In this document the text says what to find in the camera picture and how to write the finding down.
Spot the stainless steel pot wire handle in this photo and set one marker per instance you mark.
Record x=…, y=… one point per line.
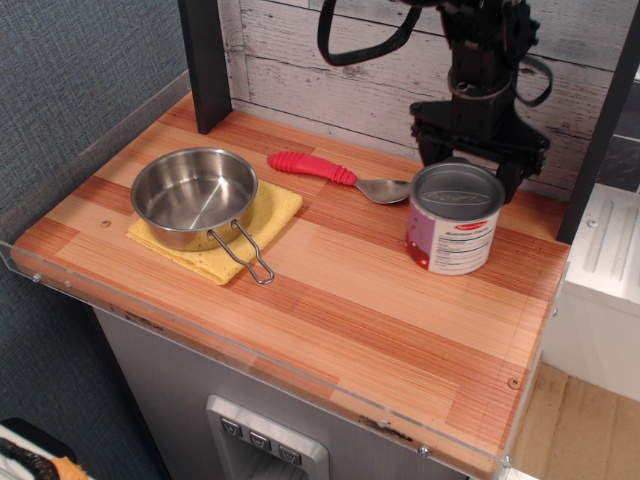
x=200, y=199

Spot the orange object bottom left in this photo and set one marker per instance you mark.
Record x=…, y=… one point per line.
x=68, y=470

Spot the black right upright post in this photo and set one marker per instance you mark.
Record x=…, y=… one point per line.
x=611, y=110

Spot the grey toy fridge cabinet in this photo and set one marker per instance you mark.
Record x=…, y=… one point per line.
x=174, y=385

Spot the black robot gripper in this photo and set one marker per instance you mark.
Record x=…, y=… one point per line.
x=483, y=121

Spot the clear acrylic table guard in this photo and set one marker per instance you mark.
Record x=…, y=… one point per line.
x=350, y=321

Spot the silver ice dispenser panel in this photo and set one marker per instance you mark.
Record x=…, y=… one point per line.
x=265, y=440

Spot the toy cherry can grey lid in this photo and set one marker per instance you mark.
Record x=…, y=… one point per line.
x=454, y=208

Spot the black left upright post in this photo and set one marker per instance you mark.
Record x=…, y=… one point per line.
x=206, y=59

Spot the red handled metal spoon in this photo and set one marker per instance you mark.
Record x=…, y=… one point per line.
x=379, y=191

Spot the black upright post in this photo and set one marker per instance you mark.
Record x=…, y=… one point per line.
x=206, y=59
x=611, y=110

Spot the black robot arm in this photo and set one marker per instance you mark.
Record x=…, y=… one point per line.
x=488, y=42

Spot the white toy sink unit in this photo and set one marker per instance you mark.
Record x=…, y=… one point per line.
x=593, y=331

